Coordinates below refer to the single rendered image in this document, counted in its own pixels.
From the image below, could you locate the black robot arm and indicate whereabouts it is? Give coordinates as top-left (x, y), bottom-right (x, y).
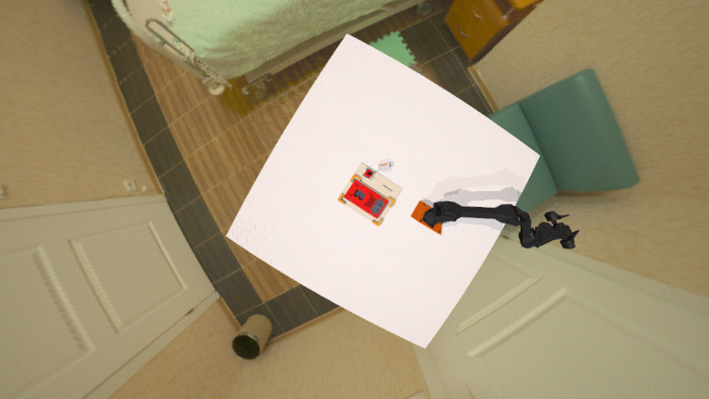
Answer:
top-left (422, 201), bottom-right (572, 248)

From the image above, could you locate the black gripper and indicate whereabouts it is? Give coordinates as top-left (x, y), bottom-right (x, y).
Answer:
top-left (545, 211), bottom-right (580, 249)

